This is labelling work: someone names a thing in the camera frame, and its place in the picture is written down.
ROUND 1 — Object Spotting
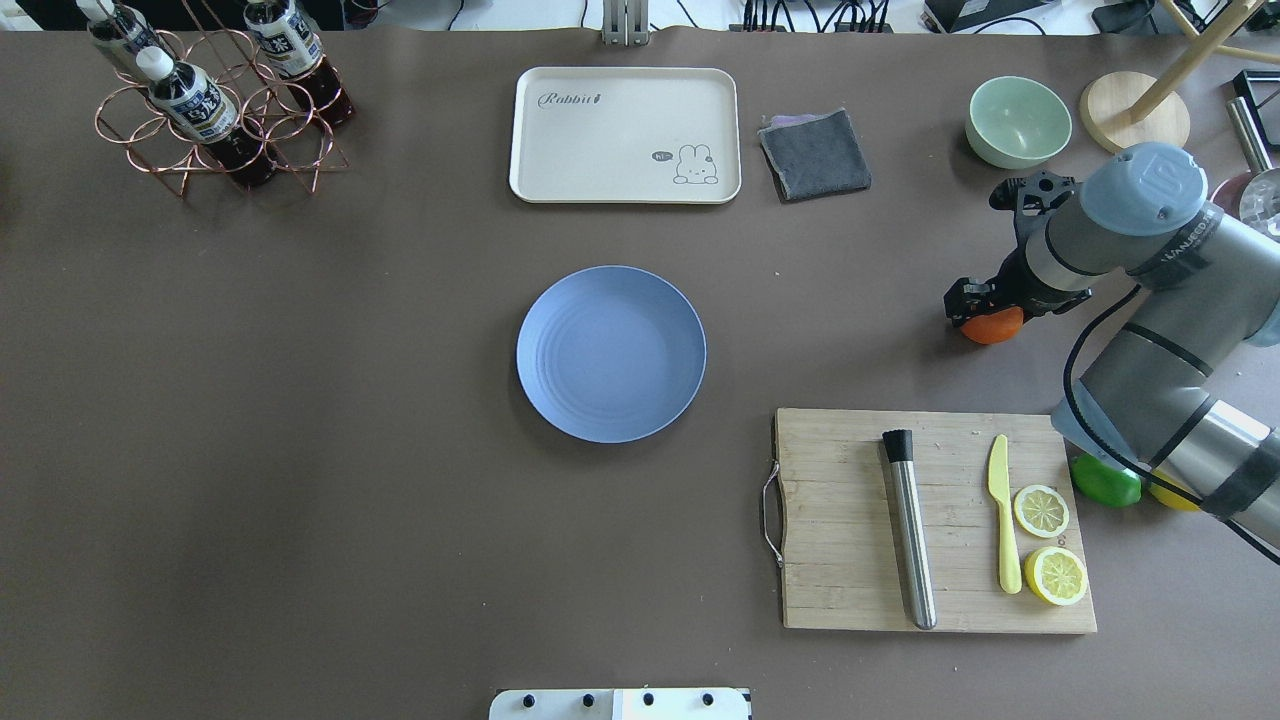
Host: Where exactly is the green lime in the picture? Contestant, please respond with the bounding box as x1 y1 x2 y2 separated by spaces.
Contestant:
1069 454 1144 509

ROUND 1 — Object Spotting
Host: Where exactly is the orange fruit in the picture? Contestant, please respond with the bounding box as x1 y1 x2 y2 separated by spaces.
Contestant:
960 306 1025 345

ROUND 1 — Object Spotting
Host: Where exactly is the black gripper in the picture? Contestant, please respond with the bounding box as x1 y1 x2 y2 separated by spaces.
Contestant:
943 249 1092 328

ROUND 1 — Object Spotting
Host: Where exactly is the blue plate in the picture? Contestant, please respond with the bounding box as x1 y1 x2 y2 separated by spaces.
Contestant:
515 265 708 445

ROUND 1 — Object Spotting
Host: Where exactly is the lemon slice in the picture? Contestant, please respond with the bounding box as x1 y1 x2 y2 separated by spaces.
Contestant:
1023 547 1089 607
1012 484 1071 539

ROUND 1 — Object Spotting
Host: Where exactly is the copper wire bottle rack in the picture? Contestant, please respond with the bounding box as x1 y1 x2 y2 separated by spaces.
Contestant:
78 1 355 197

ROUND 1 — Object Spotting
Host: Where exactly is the lemon slice lower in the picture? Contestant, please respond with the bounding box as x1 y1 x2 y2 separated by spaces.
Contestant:
1023 547 1089 607

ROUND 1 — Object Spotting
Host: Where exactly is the cream serving tray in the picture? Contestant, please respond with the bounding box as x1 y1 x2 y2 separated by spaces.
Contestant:
508 67 742 204

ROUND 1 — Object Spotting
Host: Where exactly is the dark bottle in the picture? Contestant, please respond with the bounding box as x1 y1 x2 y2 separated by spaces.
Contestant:
76 0 174 78
136 47 276 187
243 1 355 128

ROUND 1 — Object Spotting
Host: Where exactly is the mint green bowl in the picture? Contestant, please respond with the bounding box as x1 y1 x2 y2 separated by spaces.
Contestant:
965 76 1073 170

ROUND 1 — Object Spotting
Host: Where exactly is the grey folded cloth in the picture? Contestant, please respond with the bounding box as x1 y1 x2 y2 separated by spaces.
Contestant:
756 108 873 202

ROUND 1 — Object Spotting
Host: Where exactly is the lemon slice upper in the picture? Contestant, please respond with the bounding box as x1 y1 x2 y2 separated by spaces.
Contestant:
1012 484 1071 539

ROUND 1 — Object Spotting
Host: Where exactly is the dark bottle front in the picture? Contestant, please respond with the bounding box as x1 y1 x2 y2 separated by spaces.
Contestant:
136 47 276 187

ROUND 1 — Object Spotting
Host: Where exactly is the wooden cutting board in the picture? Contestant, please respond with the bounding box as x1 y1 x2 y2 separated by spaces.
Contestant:
774 407 1097 635

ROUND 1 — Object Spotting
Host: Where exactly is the pink bowl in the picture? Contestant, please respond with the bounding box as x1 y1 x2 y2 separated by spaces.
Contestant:
1210 170 1260 224

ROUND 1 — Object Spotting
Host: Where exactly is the yellow banana peel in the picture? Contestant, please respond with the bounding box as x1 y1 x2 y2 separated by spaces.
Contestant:
987 434 1023 594

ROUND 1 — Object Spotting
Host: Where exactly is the dark bottle back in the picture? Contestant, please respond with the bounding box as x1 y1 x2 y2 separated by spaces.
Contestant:
76 0 174 78

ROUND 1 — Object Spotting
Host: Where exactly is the metal handled knife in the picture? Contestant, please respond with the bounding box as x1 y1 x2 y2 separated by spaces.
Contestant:
882 429 938 632

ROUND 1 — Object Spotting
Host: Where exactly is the yellow lemon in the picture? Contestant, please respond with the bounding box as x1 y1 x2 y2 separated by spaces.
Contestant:
1147 471 1199 512

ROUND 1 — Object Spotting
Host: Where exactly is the wooden cup tree stand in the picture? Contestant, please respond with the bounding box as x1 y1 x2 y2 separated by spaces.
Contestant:
1079 1 1279 152

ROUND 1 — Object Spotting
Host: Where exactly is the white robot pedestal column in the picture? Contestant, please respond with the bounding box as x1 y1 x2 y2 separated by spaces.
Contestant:
488 687 753 719

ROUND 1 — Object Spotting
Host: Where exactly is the dark bottle middle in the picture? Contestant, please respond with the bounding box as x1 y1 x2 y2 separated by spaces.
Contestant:
243 1 355 128

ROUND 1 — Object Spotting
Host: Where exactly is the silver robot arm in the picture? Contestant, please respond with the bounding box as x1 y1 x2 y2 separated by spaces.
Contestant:
943 142 1279 546

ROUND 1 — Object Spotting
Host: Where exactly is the metal ice scoop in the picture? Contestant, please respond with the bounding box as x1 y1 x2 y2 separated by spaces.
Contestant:
1228 97 1279 241

